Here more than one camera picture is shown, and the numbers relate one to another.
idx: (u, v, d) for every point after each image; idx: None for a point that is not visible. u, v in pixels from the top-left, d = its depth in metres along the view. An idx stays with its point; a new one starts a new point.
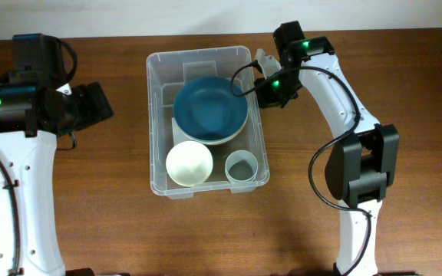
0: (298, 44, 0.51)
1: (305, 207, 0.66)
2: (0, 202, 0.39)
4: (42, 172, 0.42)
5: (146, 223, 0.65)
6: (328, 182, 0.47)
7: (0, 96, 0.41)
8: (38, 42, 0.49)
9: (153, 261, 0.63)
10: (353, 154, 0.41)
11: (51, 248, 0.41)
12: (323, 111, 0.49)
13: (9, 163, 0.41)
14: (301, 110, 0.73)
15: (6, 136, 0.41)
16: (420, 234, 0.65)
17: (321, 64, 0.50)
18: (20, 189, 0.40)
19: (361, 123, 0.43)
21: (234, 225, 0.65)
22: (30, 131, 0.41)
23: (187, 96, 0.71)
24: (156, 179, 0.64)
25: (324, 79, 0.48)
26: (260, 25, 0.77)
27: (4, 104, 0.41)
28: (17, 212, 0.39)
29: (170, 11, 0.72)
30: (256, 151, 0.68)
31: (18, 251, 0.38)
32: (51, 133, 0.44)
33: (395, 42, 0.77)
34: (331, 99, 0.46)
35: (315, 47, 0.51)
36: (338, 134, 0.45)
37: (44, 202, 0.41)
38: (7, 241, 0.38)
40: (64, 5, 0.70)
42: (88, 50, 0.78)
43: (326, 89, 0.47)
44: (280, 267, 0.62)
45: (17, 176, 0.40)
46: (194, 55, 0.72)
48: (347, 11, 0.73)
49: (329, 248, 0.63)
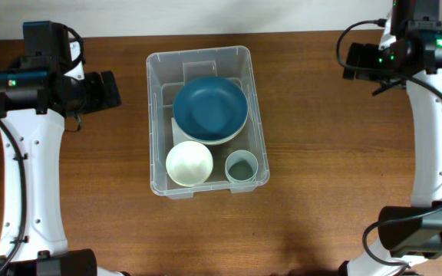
0: (430, 36, 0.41)
1: (305, 207, 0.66)
2: (10, 172, 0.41)
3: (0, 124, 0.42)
4: (51, 148, 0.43)
5: (145, 223, 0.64)
6: (383, 234, 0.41)
7: (14, 77, 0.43)
8: (47, 29, 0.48)
9: (153, 261, 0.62)
10: (433, 228, 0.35)
11: (55, 220, 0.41)
12: (417, 146, 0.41)
13: (20, 138, 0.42)
14: (301, 109, 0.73)
15: (19, 114, 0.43)
16: None
17: None
18: (29, 162, 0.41)
19: None
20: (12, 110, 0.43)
21: (235, 225, 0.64)
22: (41, 110, 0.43)
23: (188, 96, 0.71)
24: (156, 179, 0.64)
25: (440, 110, 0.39)
26: (261, 25, 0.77)
27: (18, 86, 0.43)
28: (24, 182, 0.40)
29: (170, 11, 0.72)
30: (256, 151, 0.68)
31: (24, 220, 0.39)
32: (59, 114, 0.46)
33: None
34: (438, 143, 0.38)
35: None
36: (420, 187, 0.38)
37: (50, 175, 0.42)
38: (14, 209, 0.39)
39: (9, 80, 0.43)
40: (63, 5, 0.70)
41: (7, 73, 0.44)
42: (89, 50, 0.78)
43: (437, 127, 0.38)
44: (280, 267, 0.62)
45: (27, 150, 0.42)
46: (194, 55, 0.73)
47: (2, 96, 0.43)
48: (347, 11, 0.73)
49: (330, 248, 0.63)
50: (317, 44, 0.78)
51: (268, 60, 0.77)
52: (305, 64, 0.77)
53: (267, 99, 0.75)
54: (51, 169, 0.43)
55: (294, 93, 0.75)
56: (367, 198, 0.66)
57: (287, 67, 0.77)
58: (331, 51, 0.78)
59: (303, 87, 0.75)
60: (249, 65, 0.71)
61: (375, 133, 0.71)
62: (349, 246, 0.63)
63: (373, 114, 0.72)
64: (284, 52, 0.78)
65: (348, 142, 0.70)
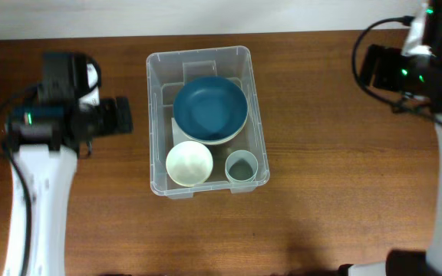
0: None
1: (305, 207, 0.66)
2: (16, 215, 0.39)
3: (12, 162, 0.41)
4: (59, 190, 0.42)
5: (146, 223, 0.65)
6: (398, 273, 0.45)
7: (32, 113, 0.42)
8: (69, 62, 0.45)
9: (153, 260, 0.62)
10: None
11: (56, 265, 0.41)
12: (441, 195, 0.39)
13: (30, 178, 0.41)
14: (301, 109, 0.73)
15: (31, 153, 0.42)
16: (421, 234, 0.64)
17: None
18: (36, 206, 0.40)
19: None
20: (24, 146, 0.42)
21: (235, 225, 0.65)
22: (54, 148, 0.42)
23: (187, 96, 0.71)
24: (156, 180, 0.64)
25: None
26: (260, 25, 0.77)
27: (34, 123, 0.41)
28: (30, 226, 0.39)
29: (170, 11, 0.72)
30: (256, 151, 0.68)
31: (27, 266, 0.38)
32: (72, 151, 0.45)
33: (396, 41, 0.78)
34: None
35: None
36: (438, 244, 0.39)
37: (57, 220, 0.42)
38: (15, 254, 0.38)
39: (26, 115, 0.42)
40: (63, 5, 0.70)
41: (24, 109, 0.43)
42: (88, 50, 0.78)
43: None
44: (280, 267, 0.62)
45: (35, 192, 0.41)
46: (194, 55, 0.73)
47: (17, 133, 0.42)
48: (347, 11, 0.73)
49: (329, 248, 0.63)
50: (316, 44, 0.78)
51: (267, 59, 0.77)
52: (304, 64, 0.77)
53: (266, 99, 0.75)
54: (57, 212, 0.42)
55: (293, 93, 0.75)
56: (367, 198, 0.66)
57: (287, 67, 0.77)
58: (330, 51, 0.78)
59: (303, 86, 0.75)
60: (249, 65, 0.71)
61: (375, 133, 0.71)
62: (349, 246, 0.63)
63: (373, 114, 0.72)
64: (283, 51, 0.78)
65: (348, 142, 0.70)
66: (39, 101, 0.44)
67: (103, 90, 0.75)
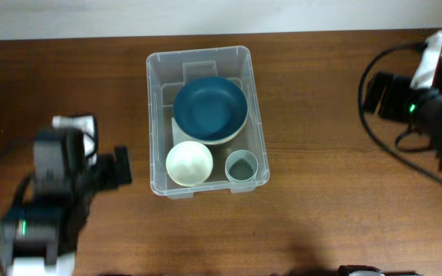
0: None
1: (305, 207, 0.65)
2: None
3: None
4: None
5: (146, 222, 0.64)
6: None
7: (27, 218, 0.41)
8: (64, 151, 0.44)
9: (153, 260, 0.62)
10: None
11: None
12: None
13: None
14: (301, 109, 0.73)
15: (27, 271, 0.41)
16: (421, 234, 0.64)
17: None
18: None
19: None
20: (19, 260, 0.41)
21: (235, 225, 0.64)
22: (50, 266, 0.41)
23: (188, 96, 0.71)
24: (156, 179, 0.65)
25: None
26: (259, 25, 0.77)
27: (29, 229, 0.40)
28: None
29: (170, 11, 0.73)
30: (256, 151, 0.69)
31: None
32: (69, 251, 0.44)
33: (394, 43, 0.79)
34: None
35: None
36: None
37: None
38: None
39: (20, 221, 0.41)
40: (64, 5, 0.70)
41: (21, 211, 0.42)
42: (88, 50, 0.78)
43: None
44: (281, 267, 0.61)
45: None
46: (194, 55, 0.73)
47: (10, 241, 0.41)
48: (346, 11, 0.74)
49: (330, 248, 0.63)
50: (316, 44, 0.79)
51: (267, 60, 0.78)
52: (304, 64, 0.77)
53: (266, 99, 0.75)
54: None
55: (293, 93, 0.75)
56: (367, 198, 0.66)
57: (287, 67, 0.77)
58: (330, 52, 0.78)
59: (304, 87, 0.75)
60: (249, 65, 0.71)
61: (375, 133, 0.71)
62: (349, 246, 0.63)
63: (372, 114, 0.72)
64: (283, 52, 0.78)
65: (348, 142, 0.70)
66: (34, 200, 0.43)
67: (103, 90, 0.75)
